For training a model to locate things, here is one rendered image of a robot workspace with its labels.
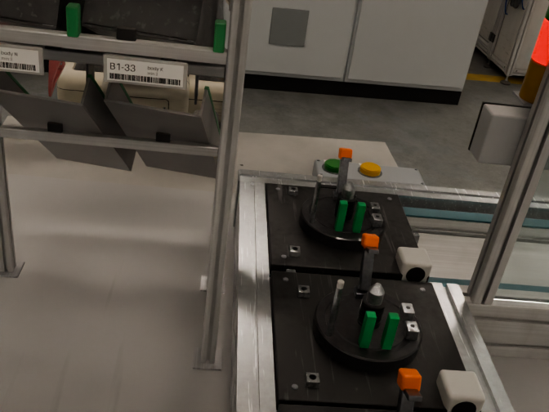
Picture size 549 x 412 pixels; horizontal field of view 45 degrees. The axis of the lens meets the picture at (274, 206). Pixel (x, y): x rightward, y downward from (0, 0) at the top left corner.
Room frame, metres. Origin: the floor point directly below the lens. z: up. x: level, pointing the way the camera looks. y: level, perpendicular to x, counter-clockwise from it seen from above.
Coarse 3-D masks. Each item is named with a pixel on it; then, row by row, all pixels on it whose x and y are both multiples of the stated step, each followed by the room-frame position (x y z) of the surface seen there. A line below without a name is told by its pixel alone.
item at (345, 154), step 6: (342, 150) 0.98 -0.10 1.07; (348, 150) 0.98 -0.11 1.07; (342, 156) 0.97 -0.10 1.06; (348, 156) 0.98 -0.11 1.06; (342, 162) 0.97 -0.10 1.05; (348, 162) 0.98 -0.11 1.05; (342, 168) 0.97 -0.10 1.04; (342, 174) 0.97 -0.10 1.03; (342, 180) 0.96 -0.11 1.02; (342, 186) 0.96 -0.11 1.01
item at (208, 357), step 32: (224, 96) 0.67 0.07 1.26; (224, 128) 0.67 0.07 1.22; (0, 160) 0.80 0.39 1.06; (224, 160) 0.67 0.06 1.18; (0, 192) 0.80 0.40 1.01; (224, 192) 0.67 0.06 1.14; (0, 224) 0.81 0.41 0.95; (224, 224) 0.67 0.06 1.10; (0, 256) 0.80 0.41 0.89; (224, 256) 0.67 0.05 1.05; (224, 288) 0.84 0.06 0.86
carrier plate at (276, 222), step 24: (312, 192) 1.00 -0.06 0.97; (360, 192) 1.03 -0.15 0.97; (288, 216) 0.91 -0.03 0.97; (384, 216) 0.96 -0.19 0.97; (288, 240) 0.84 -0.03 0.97; (312, 240) 0.85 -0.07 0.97; (384, 240) 0.88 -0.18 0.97; (408, 240) 0.89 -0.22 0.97; (288, 264) 0.78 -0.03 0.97; (312, 264) 0.79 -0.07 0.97; (336, 264) 0.80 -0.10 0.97; (360, 264) 0.81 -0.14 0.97; (384, 264) 0.82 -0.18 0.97
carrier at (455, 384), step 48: (288, 288) 0.73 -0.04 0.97; (336, 288) 0.62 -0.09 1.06; (384, 288) 0.76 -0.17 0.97; (432, 288) 0.77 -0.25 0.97; (288, 336) 0.63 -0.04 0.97; (336, 336) 0.62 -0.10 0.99; (384, 336) 0.61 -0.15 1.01; (432, 336) 0.67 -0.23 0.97; (288, 384) 0.55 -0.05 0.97; (336, 384) 0.56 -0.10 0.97; (384, 384) 0.57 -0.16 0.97; (432, 384) 0.58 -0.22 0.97
